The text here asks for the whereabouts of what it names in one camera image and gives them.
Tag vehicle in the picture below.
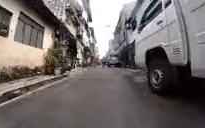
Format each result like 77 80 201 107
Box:
106 55 122 68

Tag row of grey buildings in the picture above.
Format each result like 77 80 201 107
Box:
107 0 139 69

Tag grey asphalt road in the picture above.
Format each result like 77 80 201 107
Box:
0 65 205 128

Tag row of tall buildings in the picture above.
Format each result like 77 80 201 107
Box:
43 0 101 69

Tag potted bushes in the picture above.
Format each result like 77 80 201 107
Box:
43 39 73 76

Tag white van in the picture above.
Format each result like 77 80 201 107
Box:
125 0 205 96

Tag raised concrete pavement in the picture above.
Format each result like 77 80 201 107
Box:
0 68 88 107

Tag cream low building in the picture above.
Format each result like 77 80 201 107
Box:
0 0 60 84

